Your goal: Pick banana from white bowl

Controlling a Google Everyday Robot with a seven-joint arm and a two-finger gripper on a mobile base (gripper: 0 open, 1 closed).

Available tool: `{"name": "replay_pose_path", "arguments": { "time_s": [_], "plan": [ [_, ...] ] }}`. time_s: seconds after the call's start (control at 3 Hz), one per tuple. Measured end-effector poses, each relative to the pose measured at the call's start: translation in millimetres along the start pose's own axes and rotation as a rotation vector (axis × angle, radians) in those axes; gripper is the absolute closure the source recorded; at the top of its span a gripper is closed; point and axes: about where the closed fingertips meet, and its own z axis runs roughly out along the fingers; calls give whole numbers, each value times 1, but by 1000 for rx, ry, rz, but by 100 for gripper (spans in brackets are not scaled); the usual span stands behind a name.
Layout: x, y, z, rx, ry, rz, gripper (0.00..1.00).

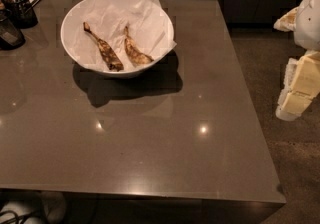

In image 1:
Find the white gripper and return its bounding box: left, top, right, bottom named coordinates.
left=273, top=0, right=320, bottom=121

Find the overripe spotted banana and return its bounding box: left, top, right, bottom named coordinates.
left=124, top=27, right=154, bottom=65
left=83, top=22, right=124, bottom=72

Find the white bowl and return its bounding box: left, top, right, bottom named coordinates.
left=60, top=0, right=176, bottom=79

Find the white paper liner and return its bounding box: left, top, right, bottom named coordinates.
left=72, top=0, right=178, bottom=73

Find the dark round container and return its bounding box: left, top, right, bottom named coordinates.
left=0, top=9, right=25, bottom=50

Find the white object under table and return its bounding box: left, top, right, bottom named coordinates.
left=0, top=191, right=67, bottom=224

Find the black wire utensil holder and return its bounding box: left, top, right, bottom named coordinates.
left=4, top=0, right=38, bottom=29

